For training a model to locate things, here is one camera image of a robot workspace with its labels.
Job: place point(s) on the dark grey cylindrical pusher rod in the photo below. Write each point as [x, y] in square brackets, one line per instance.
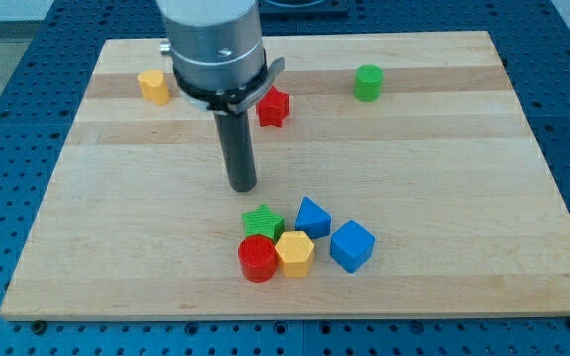
[237, 150]

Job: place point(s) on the black clamp ring mount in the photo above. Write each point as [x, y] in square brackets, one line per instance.
[232, 101]

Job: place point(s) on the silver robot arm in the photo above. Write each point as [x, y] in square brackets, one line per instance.
[221, 66]

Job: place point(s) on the red star block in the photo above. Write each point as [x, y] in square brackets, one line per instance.
[273, 108]

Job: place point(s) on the green star block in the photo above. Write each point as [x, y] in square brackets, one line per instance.
[262, 221]

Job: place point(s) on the yellow heart block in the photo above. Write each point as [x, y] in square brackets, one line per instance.
[154, 87]

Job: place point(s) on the blue triangle block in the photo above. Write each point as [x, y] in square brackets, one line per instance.
[312, 219]

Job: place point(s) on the red cylinder block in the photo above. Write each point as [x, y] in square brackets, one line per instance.
[257, 258]

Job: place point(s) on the yellow hexagon block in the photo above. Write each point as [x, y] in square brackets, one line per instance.
[295, 252]

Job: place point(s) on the green cylinder block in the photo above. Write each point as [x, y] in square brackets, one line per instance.
[368, 82]

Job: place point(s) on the blue cube block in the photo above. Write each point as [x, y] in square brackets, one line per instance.
[352, 246]

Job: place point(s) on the wooden board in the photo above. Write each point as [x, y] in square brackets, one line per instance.
[139, 223]

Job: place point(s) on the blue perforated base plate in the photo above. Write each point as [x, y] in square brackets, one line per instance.
[40, 100]

